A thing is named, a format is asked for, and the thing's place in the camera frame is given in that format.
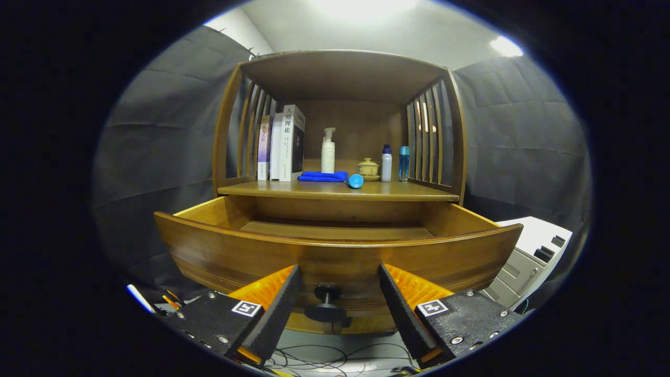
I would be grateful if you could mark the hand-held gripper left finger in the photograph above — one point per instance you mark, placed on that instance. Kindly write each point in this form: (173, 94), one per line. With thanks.
(275, 309)

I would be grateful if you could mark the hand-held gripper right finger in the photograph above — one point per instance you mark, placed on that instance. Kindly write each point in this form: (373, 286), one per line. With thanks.
(402, 309)

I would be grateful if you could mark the black round drawer knob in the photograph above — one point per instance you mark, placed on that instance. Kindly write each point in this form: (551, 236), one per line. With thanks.
(325, 313)

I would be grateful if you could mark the brown wooden drawer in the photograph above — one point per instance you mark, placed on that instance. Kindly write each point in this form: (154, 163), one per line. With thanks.
(235, 251)

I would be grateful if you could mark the blue and white cosmetic tube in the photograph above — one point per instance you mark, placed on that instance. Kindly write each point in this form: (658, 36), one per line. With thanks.
(355, 181)

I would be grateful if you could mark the brown wooden countertop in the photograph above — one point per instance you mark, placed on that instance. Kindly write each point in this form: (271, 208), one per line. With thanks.
(314, 189)

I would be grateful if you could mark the brown wooden cabinet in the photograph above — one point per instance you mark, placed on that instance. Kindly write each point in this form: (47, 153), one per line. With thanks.
(340, 73)

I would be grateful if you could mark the orange hand tool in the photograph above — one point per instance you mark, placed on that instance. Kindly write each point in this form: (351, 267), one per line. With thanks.
(171, 299)

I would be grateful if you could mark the blue folded cloth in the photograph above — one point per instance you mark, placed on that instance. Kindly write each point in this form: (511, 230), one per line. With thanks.
(322, 176)

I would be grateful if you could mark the white bottle with dark cap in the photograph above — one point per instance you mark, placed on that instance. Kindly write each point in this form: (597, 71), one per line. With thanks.
(386, 167)

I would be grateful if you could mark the clear blue bottle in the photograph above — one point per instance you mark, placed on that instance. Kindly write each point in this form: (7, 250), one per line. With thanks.
(404, 165)

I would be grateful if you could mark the yellow lidded tea cup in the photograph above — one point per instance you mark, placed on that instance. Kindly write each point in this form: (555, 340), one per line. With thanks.
(368, 168)

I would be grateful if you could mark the purple spine book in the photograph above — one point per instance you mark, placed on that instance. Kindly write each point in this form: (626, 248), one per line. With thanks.
(263, 152)

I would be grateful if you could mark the thin white book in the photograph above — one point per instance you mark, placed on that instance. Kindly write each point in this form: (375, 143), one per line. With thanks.
(275, 149)

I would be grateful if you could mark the white pump bottle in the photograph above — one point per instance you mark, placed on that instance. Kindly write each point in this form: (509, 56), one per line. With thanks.
(328, 157)

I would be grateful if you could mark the thick white and black book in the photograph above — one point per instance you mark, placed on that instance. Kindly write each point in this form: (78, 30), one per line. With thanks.
(290, 146)

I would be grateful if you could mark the small ceiling lamp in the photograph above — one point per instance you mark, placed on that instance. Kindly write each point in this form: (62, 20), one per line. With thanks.
(506, 46)

